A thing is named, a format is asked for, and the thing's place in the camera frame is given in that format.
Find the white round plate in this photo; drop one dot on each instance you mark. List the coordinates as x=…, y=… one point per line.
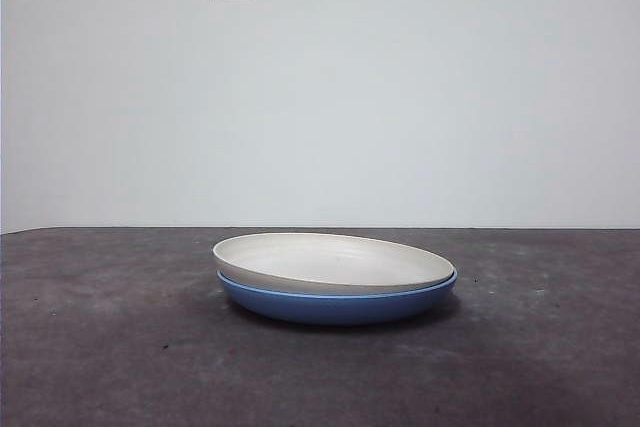
x=325, y=259

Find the blue round plate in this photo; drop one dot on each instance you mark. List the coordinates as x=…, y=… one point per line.
x=340, y=309

